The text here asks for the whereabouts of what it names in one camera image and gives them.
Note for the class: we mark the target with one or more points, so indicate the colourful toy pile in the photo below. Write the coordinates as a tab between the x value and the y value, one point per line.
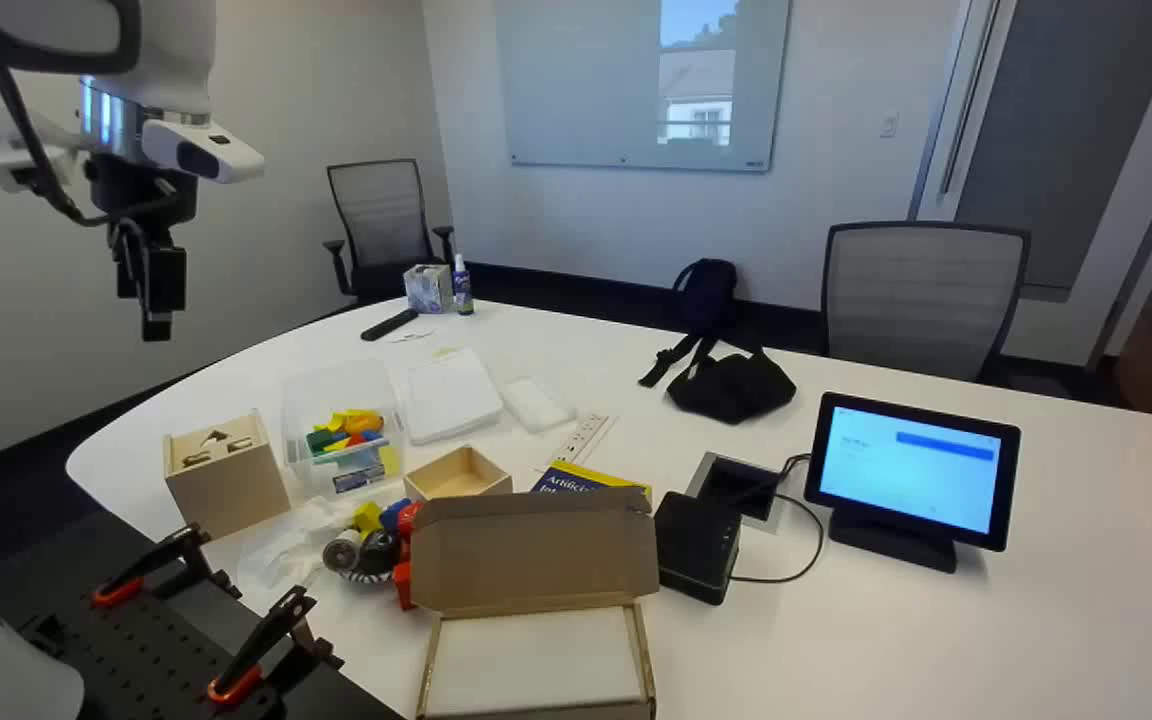
377	551

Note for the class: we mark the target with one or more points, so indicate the black mesh office chair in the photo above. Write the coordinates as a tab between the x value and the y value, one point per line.
385	226

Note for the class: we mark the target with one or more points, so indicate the small open wooden box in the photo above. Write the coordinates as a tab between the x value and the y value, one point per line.
456	475

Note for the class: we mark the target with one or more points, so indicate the glass whiteboard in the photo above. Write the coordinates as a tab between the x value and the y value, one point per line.
640	85

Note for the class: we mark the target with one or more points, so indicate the grey mesh office chair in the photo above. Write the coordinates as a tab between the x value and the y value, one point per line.
922	295

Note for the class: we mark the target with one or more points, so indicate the black tablet display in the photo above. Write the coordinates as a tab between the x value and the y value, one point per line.
915	480

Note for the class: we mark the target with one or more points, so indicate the white plastic lid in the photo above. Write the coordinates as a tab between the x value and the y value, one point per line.
441	395

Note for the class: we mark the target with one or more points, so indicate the wooden shape sorter box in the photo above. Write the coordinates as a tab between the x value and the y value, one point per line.
226	478

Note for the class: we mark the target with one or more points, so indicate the black bag with straps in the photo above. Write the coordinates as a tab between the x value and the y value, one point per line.
730	389

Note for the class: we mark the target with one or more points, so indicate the black power adapter box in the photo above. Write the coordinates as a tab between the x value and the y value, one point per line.
699	545

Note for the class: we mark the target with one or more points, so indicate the yellow blue booklet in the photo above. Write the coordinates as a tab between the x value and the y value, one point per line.
580	478

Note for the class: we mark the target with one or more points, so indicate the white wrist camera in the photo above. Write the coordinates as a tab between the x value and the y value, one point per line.
200	150

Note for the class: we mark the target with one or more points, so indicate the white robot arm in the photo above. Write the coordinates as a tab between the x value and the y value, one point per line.
132	62

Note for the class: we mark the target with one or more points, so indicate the orange handled clamp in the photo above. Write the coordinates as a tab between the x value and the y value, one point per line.
274	659
183	554

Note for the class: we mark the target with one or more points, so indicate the table cable port box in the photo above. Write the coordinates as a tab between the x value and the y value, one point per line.
735	480

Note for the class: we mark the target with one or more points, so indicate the clear plastic container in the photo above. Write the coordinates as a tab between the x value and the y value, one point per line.
343	429

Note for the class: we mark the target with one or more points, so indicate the whiteboard cleaner spray bottle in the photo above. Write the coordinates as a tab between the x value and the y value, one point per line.
462	286

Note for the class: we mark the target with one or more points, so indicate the open cardboard box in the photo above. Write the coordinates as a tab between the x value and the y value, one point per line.
536	604

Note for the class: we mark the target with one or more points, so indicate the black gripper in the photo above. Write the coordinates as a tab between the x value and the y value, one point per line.
143	206

